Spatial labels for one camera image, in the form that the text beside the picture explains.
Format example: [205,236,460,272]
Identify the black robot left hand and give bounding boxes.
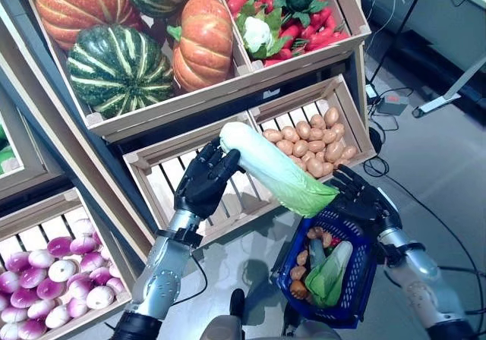
[173,137,247,219]

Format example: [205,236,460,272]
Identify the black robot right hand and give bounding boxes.
[330,164,402,238]

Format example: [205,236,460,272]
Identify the blue plastic shopping basket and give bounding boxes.
[270,206,377,328]

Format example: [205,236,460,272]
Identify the potatoes in basket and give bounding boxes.
[290,281,308,300]

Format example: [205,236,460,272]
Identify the wooden slatted cabbage crate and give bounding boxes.
[121,112,289,248]

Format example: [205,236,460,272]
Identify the black round disc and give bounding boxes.
[367,127,384,155]

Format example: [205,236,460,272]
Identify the wooden pumpkin crate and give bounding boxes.
[23,0,263,143]

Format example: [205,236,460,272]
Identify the wooden display shelf rack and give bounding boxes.
[0,0,375,280]

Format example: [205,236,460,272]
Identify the grey box red button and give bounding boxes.
[377,94,409,115]

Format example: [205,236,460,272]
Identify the purple white turnip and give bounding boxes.
[46,236,73,257]
[79,251,106,272]
[67,297,89,318]
[90,266,113,286]
[71,218,96,238]
[69,236,98,256]
[4,251,31,273]
[28,249,56,269]
[36,278,66,301]
[48,259,79,283]
[86,285,115,310]
[18,266,49,290]
[68,277,94,299]

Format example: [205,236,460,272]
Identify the white office desk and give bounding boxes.
[360,0,486,118]

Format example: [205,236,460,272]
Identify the wooden potato crate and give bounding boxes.
[247,73,370,189]

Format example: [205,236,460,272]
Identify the small orange pumpkin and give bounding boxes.
[166,0,235,93]

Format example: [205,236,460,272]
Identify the green pumpkin cream stripes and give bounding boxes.
[67,24,176,120]

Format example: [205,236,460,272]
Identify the white cauliflower with leaves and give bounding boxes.
[235,0,293,60]

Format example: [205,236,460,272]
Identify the wooden turnip crate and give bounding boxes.
[0,187,134,340]

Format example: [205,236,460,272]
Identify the grey wooden crate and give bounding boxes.
[0,85,64,204]

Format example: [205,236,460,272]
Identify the black tripod pole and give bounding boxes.
[368,0,432,85]

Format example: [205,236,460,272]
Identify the green leafy vegetable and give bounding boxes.
[0,125,18,174]

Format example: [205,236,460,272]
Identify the wooden carrot crate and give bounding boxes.
[210,0,372,76]

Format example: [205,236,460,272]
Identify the large orange pumpkin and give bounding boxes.
[35,0,144,51]

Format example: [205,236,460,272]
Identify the thick black floor cable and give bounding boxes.
[362,157,486,318]

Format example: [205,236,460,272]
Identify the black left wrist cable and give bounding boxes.
[163,252,209,310]

